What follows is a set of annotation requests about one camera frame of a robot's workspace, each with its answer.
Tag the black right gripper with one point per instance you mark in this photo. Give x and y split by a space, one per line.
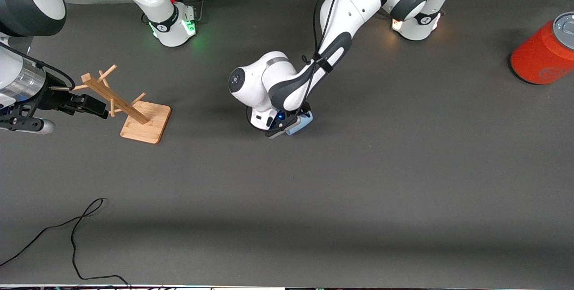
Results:
53 100

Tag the light blue plastic cup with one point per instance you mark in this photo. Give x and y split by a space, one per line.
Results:
300 124

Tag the thin tan stick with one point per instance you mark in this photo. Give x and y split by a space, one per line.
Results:
58 88

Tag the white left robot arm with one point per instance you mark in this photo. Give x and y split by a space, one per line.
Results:
350 7

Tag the orange cylindrical can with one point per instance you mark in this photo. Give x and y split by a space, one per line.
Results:
538 57

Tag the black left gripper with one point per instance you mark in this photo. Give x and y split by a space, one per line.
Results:
305 106

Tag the wooden mug tree stand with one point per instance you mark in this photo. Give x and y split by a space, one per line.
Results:
145 119

